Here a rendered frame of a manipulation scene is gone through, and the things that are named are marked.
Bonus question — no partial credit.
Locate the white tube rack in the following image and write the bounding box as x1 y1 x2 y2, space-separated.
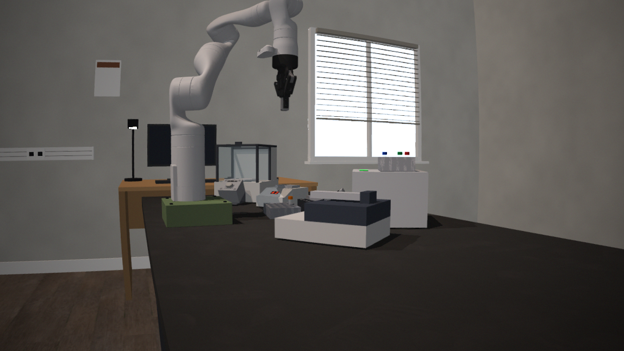
264 202 301 219

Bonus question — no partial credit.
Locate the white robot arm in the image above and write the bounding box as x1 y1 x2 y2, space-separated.
169 0 303 202

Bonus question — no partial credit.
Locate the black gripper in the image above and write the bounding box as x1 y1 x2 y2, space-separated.
272 54 298 111

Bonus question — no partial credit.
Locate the white balance with glass draft shield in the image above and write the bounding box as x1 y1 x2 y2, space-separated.
214 142 278 205

